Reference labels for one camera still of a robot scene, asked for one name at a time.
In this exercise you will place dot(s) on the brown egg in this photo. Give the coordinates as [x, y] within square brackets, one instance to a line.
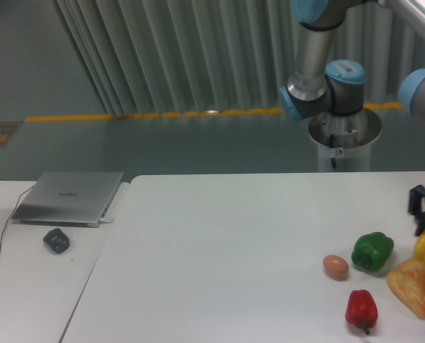
[336, 266]

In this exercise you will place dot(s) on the green bell pepper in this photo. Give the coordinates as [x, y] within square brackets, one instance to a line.
[371, 251]

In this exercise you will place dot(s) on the small black plastic object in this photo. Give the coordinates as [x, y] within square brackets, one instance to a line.
[57, 241]

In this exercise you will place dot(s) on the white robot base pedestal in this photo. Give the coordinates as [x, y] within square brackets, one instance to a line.
[344, 143]

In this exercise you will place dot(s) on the triangular orange bread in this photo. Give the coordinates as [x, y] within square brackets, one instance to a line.
[407, 282]

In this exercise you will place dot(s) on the red bell pepper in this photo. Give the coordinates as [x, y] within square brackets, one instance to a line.
[361, 310]

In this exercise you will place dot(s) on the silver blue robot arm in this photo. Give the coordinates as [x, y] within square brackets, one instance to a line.
[333, 93]

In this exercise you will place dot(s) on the silver closed laptop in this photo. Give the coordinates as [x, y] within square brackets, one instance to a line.
[70, 199]

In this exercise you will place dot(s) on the white USB plug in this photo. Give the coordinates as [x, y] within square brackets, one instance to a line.
[106, 221]

